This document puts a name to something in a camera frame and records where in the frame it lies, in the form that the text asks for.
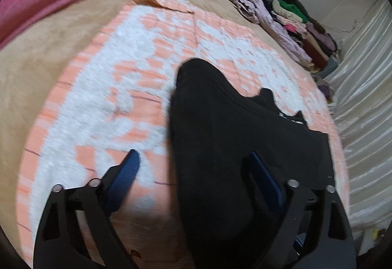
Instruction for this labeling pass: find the white curtain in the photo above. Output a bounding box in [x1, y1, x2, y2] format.
[318, 0, 392, 254]

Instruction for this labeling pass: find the purple cloth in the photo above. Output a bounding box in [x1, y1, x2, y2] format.
[317, 77, 337, 102]

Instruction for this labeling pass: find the black sweater with orange patches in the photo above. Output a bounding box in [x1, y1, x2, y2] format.
[168, 58, 334, 269]

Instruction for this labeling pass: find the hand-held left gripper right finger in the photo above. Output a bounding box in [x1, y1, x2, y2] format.
[243, 151, 359, 269]

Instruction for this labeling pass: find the peach and white printed blanket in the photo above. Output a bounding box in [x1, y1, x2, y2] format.
[17, 0, 350, 263]

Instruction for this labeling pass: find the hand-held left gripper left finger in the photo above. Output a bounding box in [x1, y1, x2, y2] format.
[33, 149, 141, 269]

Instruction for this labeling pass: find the pile of folded clothes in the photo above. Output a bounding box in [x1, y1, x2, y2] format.
[265, 0, 339, 73]

